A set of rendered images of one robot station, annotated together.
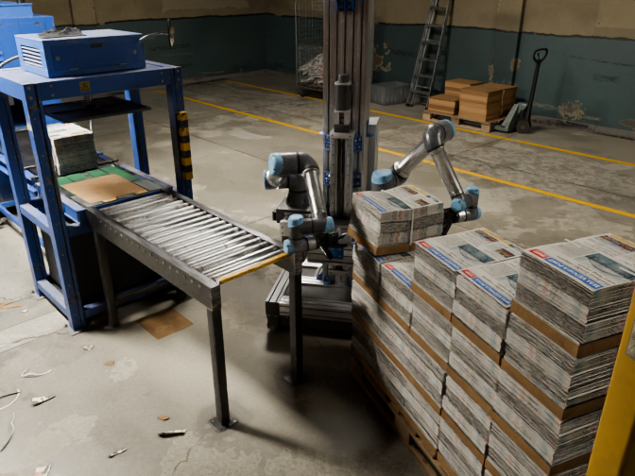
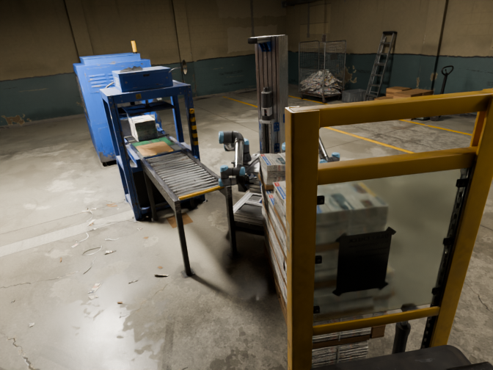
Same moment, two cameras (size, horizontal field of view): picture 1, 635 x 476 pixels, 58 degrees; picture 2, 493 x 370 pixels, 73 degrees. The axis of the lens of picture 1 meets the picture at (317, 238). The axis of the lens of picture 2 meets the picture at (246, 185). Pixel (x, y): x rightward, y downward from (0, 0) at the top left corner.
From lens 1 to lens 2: 0.83 m
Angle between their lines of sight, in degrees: 15
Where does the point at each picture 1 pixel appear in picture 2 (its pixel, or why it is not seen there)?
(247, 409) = (202, 268)
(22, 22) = (134, 63)
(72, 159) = (144, 133)
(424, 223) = not seen: hidden behind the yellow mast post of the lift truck
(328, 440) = (237, 289)
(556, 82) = (461, 87)
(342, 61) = (266, 80)
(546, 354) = not seen: hidden behind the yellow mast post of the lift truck
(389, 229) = (273, 175)
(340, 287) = not seen: hidden behind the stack
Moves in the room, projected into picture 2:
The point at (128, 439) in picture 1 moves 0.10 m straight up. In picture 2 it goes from (140, 275) to (138, 267)
